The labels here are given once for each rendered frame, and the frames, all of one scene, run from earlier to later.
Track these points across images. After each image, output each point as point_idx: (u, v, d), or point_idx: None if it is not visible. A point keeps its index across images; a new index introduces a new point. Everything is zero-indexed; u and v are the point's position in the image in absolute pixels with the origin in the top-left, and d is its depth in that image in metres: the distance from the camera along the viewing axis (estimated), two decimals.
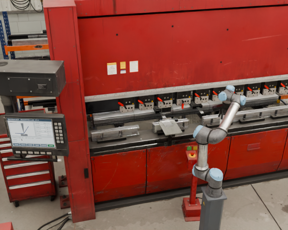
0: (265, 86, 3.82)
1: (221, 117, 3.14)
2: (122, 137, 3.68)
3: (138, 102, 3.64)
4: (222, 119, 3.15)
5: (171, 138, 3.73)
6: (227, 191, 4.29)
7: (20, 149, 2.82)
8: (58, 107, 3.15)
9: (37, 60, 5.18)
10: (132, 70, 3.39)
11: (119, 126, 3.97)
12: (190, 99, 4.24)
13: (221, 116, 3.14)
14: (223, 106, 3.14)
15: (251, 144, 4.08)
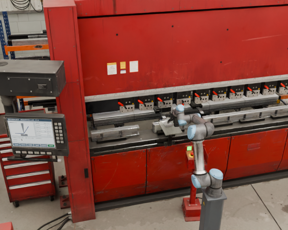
0: (265, 86, 3.82)
1: None
2: (122, 137, 3.68)
3: (138, 102, 3.64)
4: None
5: (171, 138, 3.73)
6: (227, 191, 4.29)
7: (20, 149, 2.82)
8: (58, 107, 3.15)
9: (37, 60, 5.18)
10: (132, 70, 3.39)
11: (119, 126, 3.97)
12: (190, 99, 4.24)
13: None
14: None
15: (251, 144, 4.08)
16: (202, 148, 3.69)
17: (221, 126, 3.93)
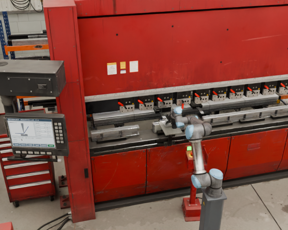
0: (265, 86, 3.82)
1: None
2: (122, 137, 3.68)
3: (138, 102, 3.64)
4: None
5: (171, 138, 3.73)
6: (227, 191, 4.29)
7: (20, 149, 2.82)
8: (58, 107, 3.15)
9: (37, 60, 5.18)
10: (132, 70, 3.39)
11: (119, 126, 3.97)
12: (190, 99, 4.24)
13: None
14: None
15: (251, 144, 4.08)
16: (202, 148, 3.69)
17: (221, 126, 3.93)
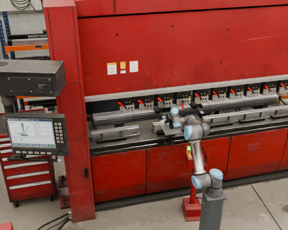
0: (265, 86, 3.82)
1: None
2: (122, 137, 3.68)
3: (138, 102, 3.64)
4: None
5: (171, 138, 3.73)
6: (227, 191, 4.29)
7: (20, 149, 2.82)
8: (58, 107, 3.15)
9: (37, 60, 5.18)
10: (132, 70, 3.39)
11: (119, 126, 3.97)
12: (190, 99, 4.24)
13: None
14: None
15: (251, 144, 4.08)
16: (202, 148, 3.69)
17: (221, 126, 3.93)
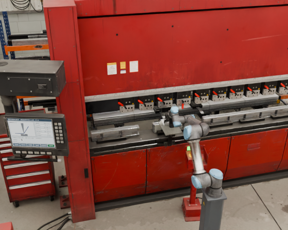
0: (265, 86, 3.82)
1: None
2: (122, 137, 3.68)
3: (138, 102, 3.64)
4: None
5: (171, 138, 3.73)
6: (227, 191, 4.29)
7: (20, 149, 2.82)
8: (58, 107, 3.15)
9: (37, 60, 5.18)
10: (132, 70, 3.39)
11: (119, 126, 3.97)
12: (190, 99, 4.24)
13: None
14: None
15: (251, 144, 4.08)
16: (202, 148, 3.69)
17: (221, 126, 3.93)
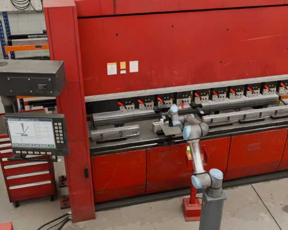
0: (265, 86, 3.82)
1: None
2: (122, 137, 3.68)
3: (138, 102, 3.64)
4: None
5: (171, 138, 3.73)
6: (227, 191, 4.29)
7: (20, 149, 2.82)
8: (58, 107, 3.15)
9: (37, 60, 5.18)
10: (132, 70, 3.39)
11: (119, 126, 3.97)
12: (190, 99, 4.24)
13: None
14: None
15: (251, 144, 4.08)
16: (202, 148, 3.69)
17: (221, 126, 3.93)
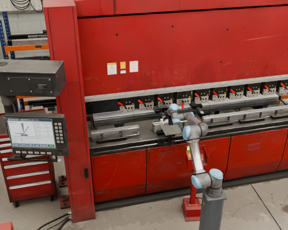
0: (265, 86, 3.82)
1: None
2: (122, 137, 3.68)
3: (138, 102, 3.64)
4: None
5: (171, 138, 3.73)
6: (227, 191, 4.29)
7: (20, 149, 2.82)
8: (58, 107, 3.15)
9: (37, 60, 5.18)
10: (132, 70, 3.39)
11: (119, 126, 3.97)
12: (190, 99, 4.24)
13: None
14: None
15: (251, 144, 4.08)
16: (202, 148, 3.69)
17: (221, 126, 3.93)
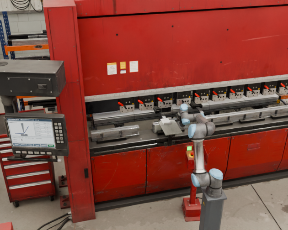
0: (265, 86, 3.82)
1: None
2: (122, 137, 3.68)
3: (138, 102, 3.64)
4: None
5: (171, 138, 3.73)
6: (227, 191, 4.29)
7: (20, 149, 2.82)
8: (58, 107, 3.15)
9: (37, 60, 5.18)
10: (132, 70, 3.39)
11: (119, 126, 3.97)
12: (190, 99, 4.24)
13: None
14: None
15: (251, 144, 4.08)
16: None
17: (221, 126, 3.93)
